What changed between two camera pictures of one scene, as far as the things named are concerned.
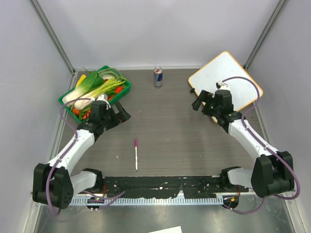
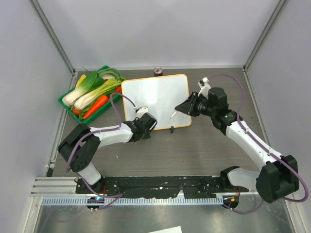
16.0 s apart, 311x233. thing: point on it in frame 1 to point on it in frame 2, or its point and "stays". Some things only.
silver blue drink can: x=158 y=77 stays
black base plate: x=188 y=187 stays
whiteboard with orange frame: x=244 y=91 to x=161 y=94
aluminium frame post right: x=279 y=7 stays
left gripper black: x=119 y=117 to x=147 y=135
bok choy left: x=92 y=81 stays
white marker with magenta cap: x=136 y=145 to x=173 y=115
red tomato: x=118 y=89 stays
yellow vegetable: x=81 y=78 stays
